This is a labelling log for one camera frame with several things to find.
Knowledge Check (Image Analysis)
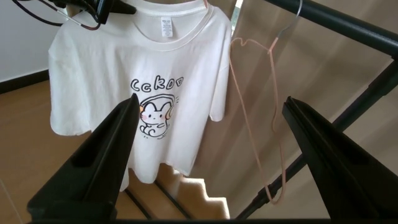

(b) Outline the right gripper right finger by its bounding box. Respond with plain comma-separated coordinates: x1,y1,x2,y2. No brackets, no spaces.
281,95,398,220

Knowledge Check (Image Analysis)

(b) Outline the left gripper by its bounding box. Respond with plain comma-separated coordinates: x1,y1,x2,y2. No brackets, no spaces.
49,0,137,26

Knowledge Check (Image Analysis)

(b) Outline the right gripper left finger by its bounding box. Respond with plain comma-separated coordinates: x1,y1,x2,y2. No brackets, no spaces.
26,92,141,220

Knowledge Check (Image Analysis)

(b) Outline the white printed t-shirt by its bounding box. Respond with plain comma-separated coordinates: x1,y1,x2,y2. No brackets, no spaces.
47,0,233,192

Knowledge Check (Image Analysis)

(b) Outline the black clothes rack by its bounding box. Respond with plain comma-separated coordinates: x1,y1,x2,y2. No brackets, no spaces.
123,0,398,220

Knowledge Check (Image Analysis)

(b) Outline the beige curtain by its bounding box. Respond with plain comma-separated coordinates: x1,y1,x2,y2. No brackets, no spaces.
124,0,398,219

